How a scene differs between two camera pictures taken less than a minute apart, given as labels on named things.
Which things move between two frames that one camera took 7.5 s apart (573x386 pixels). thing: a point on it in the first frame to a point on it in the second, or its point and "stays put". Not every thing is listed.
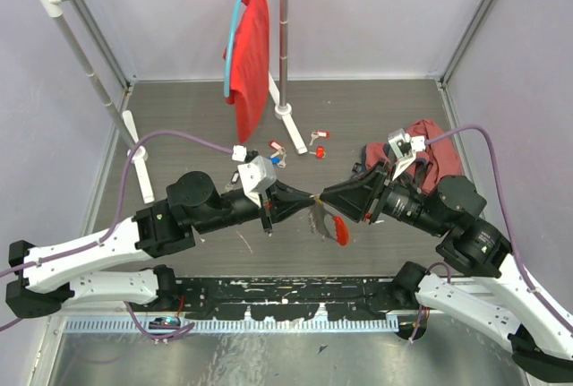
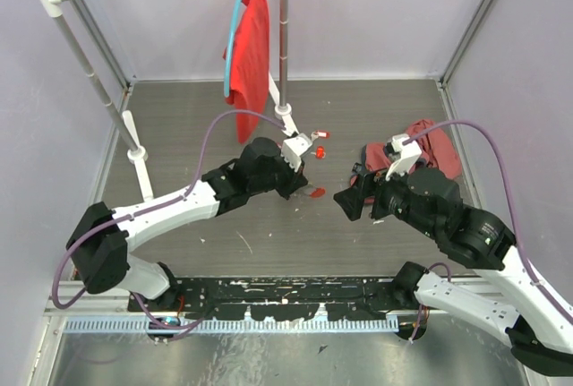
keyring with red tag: (329, 226) to (312, 191)
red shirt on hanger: (250, 64) stays put
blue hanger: (226, 88) stays put
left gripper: (286, 201) to (297, 179)
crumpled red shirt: (442, 163) stays put
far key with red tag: (319, 133) stays put
